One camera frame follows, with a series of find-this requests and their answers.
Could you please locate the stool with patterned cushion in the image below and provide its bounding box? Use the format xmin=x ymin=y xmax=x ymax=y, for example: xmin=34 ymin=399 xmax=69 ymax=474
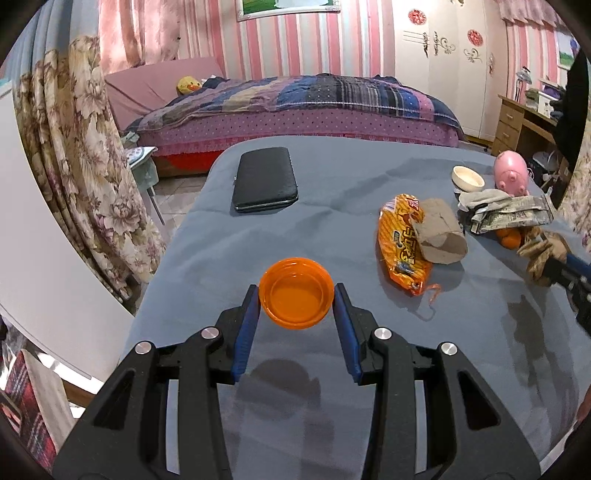
xmin=123 ymin=145 xmax=166 ymax=226

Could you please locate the brown glove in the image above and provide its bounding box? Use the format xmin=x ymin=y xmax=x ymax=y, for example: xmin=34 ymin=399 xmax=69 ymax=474
xmin=516 ymin=226 xmax=570 ymax=288

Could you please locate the cream ribbed bowl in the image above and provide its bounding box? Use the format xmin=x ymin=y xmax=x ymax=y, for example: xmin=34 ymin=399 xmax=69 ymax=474
xmin=451 ymin=165 xmax=485 ymax=195

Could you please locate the plaid patchwork blanket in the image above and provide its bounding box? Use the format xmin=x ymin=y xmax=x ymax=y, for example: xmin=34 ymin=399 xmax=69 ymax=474
xmin=134 ymin=74 xmax=462 ymax=132

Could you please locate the desk lamp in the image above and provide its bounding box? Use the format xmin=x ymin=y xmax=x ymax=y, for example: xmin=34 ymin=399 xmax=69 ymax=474
xmin=513 ymin=67 xmax=533 ymax=103

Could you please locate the floral curtain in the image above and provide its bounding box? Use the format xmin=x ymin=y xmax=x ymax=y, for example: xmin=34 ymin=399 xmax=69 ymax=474
xmin=13 ymin=36 xmax=168 ymax=303

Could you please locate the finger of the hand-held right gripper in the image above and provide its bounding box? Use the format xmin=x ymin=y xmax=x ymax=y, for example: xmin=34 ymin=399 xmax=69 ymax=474
xmin=544 ymin=251 xmax=591 ymax=334

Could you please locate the cardboard tube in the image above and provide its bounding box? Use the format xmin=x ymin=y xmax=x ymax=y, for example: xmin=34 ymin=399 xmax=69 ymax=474
xmin=410 ymin=198 xmax=468 ymax=265

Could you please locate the crumpled newsprint packet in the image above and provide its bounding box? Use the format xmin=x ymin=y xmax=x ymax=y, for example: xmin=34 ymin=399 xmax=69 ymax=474
xmin=469 ymin=195 xmax=556 ymax=236

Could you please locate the white wardrobe with decals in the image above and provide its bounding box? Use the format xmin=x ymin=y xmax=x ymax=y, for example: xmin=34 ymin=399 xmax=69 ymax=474
xmin=392 ymin=0 xmax=513 ymax=143

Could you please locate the framed wall picture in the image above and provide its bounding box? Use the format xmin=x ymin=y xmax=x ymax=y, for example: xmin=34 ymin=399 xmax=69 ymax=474
xmin=235 ymin=0 xmax=343 ymax=22

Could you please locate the black textured case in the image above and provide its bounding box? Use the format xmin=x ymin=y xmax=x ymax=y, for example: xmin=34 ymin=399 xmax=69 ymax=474
xmin=231 ymin=147 xmax=299 ymax=213

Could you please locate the pink padded headboard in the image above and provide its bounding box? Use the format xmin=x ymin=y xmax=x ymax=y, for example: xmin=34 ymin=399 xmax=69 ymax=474
xmin=104 ymin=57 xmax=227 ymax=132

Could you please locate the pink piggy bank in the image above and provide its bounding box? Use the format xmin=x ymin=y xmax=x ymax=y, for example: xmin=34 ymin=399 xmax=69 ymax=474
xmin=493 ymin=150 xmax=530 ymax=196

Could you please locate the white round appliance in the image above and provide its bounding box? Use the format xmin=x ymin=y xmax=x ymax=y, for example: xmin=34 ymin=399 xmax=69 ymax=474
xmin=530 ymin=151 xmax=570 ymax=186

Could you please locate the bed with purple dotted skirt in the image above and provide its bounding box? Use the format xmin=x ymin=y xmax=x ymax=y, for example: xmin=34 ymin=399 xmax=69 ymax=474
xmin=121 ymin=110 xmax=467 ymax=178

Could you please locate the small landscape wall picture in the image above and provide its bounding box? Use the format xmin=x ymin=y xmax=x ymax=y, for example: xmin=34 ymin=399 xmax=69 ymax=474
xmin=555 ymin=27 xmax=583 ymax=71

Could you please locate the orange tangerine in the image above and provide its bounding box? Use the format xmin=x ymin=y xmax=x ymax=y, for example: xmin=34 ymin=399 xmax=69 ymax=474
xmin=496 ymin=228 xmax=523 ymax=250

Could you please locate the red plaid cloth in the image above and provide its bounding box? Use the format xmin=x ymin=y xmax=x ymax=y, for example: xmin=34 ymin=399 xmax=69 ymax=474
xmin=0 ymin=349 xmax=57 ymax=472

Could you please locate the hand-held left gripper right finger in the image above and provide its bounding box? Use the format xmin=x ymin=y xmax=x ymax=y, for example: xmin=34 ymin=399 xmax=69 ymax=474
xmin=334 ymin=282 xmax=542 ymax=480

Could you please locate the white board panel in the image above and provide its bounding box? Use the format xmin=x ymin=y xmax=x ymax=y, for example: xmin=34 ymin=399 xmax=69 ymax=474
xmin=0 ymin=83 xmax=136 ymax=384

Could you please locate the white box on desk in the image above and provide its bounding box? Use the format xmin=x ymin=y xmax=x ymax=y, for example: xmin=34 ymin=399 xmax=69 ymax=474
xmin=526 ymin=78 xmax=565 ymax=117

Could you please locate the orange plastic bowl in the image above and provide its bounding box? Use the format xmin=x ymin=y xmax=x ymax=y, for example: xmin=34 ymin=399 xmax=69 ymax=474
xmin=259 ymin=257 xmax=334 ymax=330

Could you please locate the crumpled grey cloth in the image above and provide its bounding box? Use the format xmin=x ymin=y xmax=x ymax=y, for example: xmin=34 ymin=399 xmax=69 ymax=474
xmin=457 ymin=189 xmax=511 ymax=214

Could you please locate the orange snack packet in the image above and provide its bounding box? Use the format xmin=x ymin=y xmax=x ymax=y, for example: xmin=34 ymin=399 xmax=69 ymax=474
xmin=378 ymin=193 xmax=444 ymax=305

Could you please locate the wooden desk with drawers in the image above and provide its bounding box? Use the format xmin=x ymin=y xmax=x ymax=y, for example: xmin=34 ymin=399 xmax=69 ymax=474
xmin=491 ymin=94 xmax=573 ymax=158

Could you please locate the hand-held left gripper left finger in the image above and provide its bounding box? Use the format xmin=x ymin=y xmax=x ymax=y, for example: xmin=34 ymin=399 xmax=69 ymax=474
xmin=52 ymin=284 xmax=260 ymax=480

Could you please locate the pink sheer curtain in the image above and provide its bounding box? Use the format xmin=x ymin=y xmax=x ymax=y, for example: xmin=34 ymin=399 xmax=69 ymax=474
xmin=98 ymin=0 xmax=182 ymax=75

